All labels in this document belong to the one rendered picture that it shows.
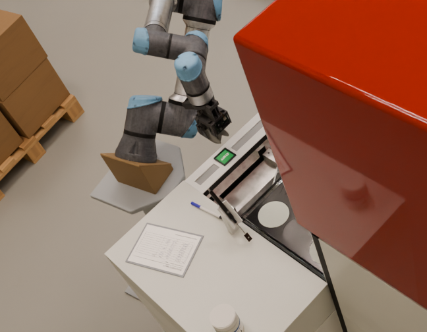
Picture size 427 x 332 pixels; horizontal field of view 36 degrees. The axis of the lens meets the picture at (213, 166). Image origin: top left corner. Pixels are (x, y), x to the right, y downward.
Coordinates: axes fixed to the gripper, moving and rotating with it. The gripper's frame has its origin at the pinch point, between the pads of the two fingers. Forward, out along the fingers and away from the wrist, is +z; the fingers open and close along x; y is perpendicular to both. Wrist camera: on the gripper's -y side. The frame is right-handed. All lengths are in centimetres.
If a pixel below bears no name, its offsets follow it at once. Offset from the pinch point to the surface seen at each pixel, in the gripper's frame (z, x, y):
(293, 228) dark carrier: 15.8, -5.7, 34.0
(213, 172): 9.6, -6.5, 1.4
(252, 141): 9.6, 10.1, 3.3
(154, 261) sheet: 8.8, -41.3, 10.6
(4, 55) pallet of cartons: 40, -2, -186
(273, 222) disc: 15.7, -7.5, 27.2
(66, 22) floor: 105, 69, -280
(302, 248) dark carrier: 15.7, -9.2, 40.8
